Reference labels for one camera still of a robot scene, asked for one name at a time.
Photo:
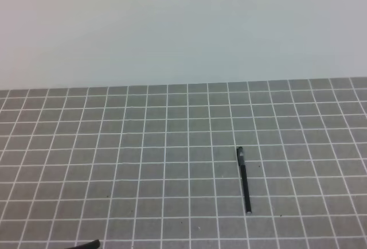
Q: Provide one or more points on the black pen cap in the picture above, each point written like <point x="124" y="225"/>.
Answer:
<point x="240" y="156"/>

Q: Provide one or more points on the black pen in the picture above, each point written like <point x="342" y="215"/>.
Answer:
<point x="244" y="181"/>

